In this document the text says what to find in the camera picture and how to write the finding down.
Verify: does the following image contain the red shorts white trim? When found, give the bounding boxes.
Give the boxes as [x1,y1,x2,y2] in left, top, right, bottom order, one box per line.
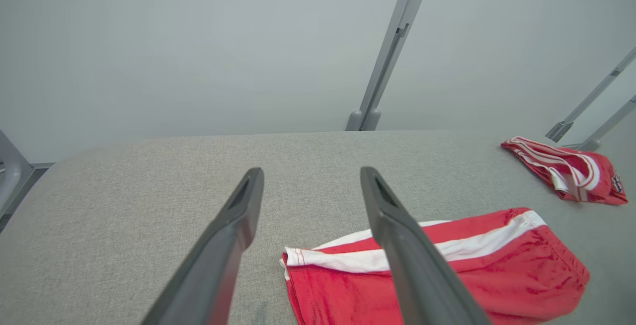
[280,208,591,325]

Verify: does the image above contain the grey metal partition post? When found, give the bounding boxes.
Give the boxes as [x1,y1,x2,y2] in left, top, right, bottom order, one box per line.
[579,95,636,152]
[345,0,437,132]
[546,47,636,143]

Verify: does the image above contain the grey stand leg with caster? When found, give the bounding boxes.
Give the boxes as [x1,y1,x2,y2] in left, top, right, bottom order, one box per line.
[0,130,35,219]

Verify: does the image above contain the red jersey white striped cuffs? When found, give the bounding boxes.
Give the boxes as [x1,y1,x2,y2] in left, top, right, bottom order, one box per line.
[501,136,629,205]

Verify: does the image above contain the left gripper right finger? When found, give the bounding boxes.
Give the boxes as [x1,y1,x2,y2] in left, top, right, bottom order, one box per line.
[360,167,492,325]

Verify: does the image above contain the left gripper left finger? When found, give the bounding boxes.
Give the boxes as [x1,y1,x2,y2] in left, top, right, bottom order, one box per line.
[141,167,265,325]

